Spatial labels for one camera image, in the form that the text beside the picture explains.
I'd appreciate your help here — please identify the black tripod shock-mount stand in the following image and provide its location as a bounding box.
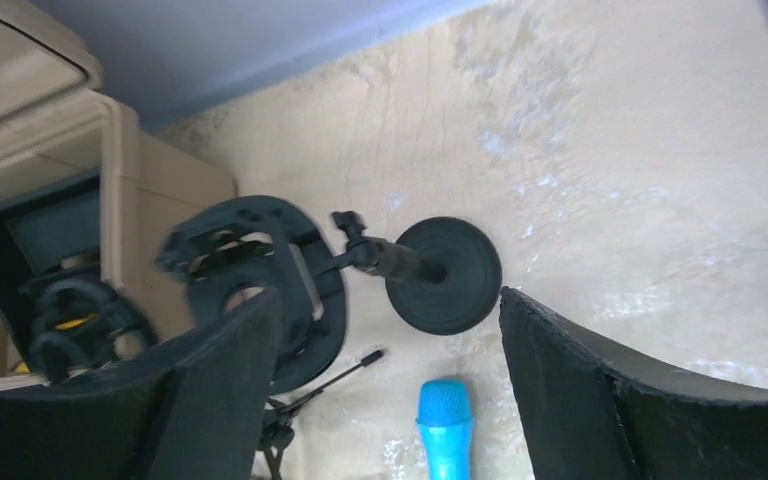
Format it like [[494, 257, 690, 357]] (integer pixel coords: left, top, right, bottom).
[[26, 277, 386, 479]]

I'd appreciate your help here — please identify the black tray in toolbox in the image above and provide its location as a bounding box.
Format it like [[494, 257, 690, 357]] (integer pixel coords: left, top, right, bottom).
[[0, 169, 101, 358]]

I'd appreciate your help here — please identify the black stand holding blue microphone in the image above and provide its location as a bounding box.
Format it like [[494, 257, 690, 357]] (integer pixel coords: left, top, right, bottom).
[[155, 195, 503, 395]]

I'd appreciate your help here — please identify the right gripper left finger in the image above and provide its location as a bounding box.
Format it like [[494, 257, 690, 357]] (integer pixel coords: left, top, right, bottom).
[[0, 288, 282, 479]]

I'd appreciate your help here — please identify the tan open toolbox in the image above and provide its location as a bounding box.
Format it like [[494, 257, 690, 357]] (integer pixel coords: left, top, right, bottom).
[[0, 1, 236, 390]]

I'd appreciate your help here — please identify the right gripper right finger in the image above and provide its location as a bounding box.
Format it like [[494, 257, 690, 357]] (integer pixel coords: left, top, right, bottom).
[[499, 287, 768, 479]]

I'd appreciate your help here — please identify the blue microphone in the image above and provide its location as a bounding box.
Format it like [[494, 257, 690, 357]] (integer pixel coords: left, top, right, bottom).
[[416, 378, 474, 480]]

